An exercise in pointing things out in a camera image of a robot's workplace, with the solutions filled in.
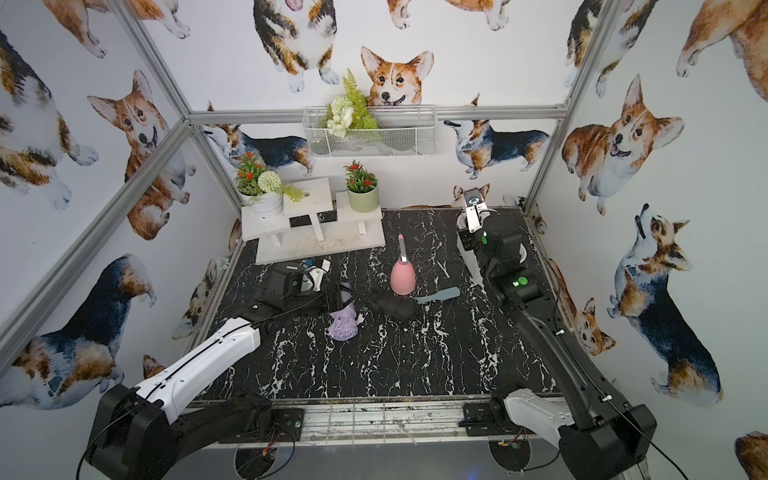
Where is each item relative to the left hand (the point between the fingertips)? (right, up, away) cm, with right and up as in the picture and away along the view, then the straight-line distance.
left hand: (351, 290), depth 80 cm
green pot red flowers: (+1, +29, +11) cm, 31 cm away
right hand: (+31, +22, -10) cm, 39 cm away
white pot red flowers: (-28, +28, +8) cm, 40 cm away
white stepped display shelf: (-18, +19, +23) cm, 35 cm away
